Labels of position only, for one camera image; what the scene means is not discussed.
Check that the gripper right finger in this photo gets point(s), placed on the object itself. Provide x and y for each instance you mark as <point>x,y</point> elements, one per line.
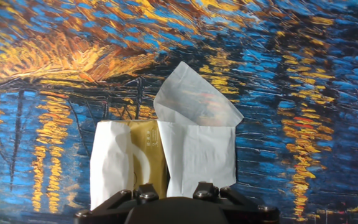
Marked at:
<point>247,213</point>

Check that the white napkin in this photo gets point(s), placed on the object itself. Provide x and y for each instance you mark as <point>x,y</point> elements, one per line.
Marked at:
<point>110,168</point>
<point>197,149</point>

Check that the gold tissue pack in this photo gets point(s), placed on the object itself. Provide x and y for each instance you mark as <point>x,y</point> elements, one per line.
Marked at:
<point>151,140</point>

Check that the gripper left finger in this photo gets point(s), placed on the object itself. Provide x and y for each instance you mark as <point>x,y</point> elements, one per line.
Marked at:
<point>110,213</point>

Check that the starry night painted tablecloth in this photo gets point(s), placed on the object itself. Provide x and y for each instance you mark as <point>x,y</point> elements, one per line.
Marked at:
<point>73,46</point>

